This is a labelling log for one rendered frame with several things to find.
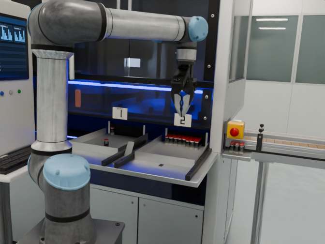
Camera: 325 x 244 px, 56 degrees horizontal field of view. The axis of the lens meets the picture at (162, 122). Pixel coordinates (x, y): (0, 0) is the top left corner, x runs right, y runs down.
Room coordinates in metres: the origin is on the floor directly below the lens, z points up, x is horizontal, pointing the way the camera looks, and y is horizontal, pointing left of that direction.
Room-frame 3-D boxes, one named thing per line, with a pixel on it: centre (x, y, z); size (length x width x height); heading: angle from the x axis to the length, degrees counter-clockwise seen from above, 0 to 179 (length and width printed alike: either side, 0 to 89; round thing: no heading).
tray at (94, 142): (1.47, 0.25, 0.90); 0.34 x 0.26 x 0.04; 160
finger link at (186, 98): (1.17, -0.09, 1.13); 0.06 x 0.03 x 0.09; 160
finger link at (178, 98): (1.18, -0.06, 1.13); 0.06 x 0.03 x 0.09; 160
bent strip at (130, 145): (1.23, 0.16, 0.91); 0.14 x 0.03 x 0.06; 161
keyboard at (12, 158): (1.39, 0.66, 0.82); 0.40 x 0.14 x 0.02; 167
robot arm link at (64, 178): (0.77, 0.25, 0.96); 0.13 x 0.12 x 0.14; 37
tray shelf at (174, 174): (1.34, 0.12, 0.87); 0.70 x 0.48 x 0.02; 70
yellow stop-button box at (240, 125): (1.38, -0.34, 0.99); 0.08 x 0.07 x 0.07; 160
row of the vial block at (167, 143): (1.46, -0.10, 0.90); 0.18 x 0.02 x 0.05; 71
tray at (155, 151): (1.35, -0.07, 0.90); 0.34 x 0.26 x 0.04; 161
